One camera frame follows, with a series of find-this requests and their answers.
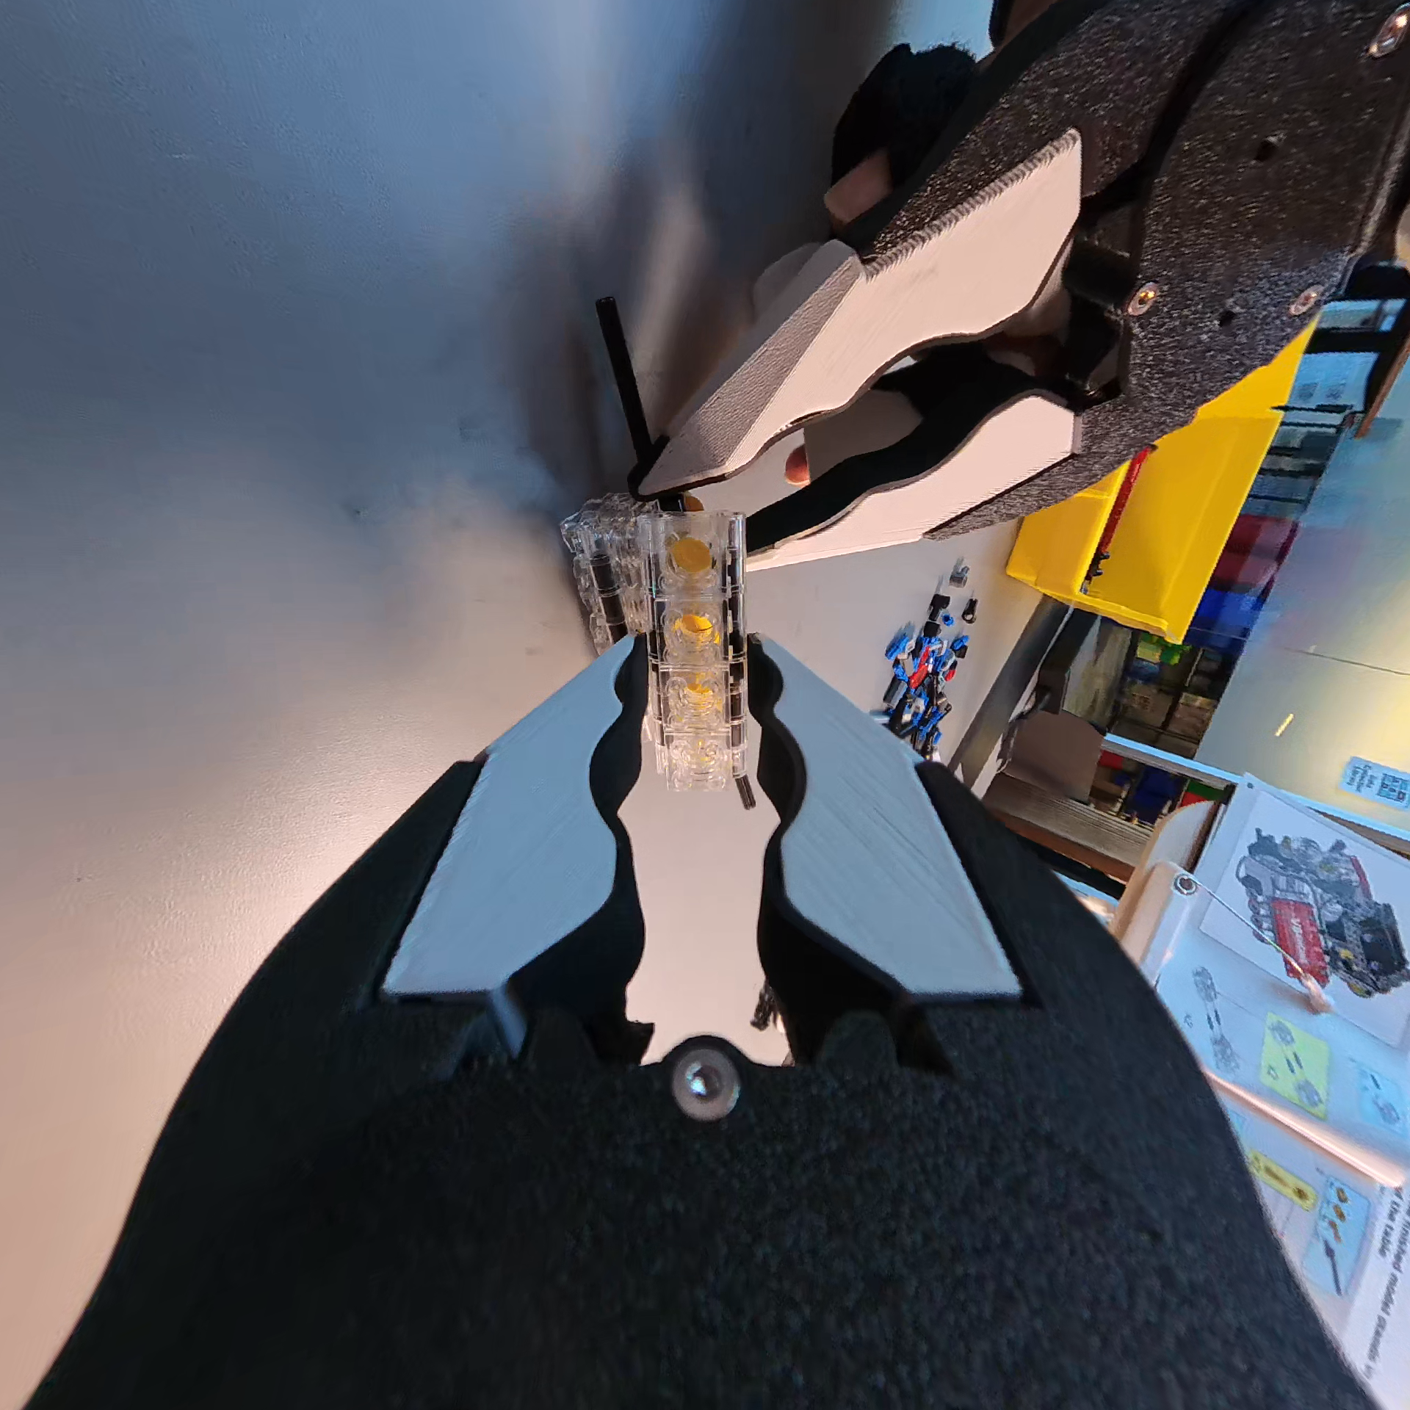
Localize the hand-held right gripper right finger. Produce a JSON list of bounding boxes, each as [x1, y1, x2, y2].
[[757, 635, 1023, 1066]]

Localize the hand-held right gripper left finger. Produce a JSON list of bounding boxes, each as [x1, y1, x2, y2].
[[380, 632, 652, 1052]]

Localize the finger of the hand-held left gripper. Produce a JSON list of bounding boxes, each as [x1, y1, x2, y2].
[[630, 129, 1088, 499], [747, 359, 1080, 569]]

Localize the clear toy cylinder block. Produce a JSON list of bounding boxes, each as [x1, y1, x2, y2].
[[644, 510, 754, 799], [560, 495, 662, 653]]

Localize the yellow piston crankshaft assembly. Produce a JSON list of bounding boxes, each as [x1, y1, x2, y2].
[[594, 298, 765, 816]]

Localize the person's left hand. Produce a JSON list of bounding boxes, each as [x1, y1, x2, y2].
[[825, 40, 984, 232]]

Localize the heap of mixed toy parts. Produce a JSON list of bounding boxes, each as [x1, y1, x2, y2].
[[1082, 445, 1156, 595]]

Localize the pile of small toy parts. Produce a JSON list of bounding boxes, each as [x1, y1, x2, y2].
[[880, 555, 984, 763]]

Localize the yellow plastic bin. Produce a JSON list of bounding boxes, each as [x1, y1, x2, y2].
[[1006, 321, 1322, 651]]

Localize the open instruction booklet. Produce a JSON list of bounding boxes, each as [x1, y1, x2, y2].
[[1151, 773, 1410, 1341]]

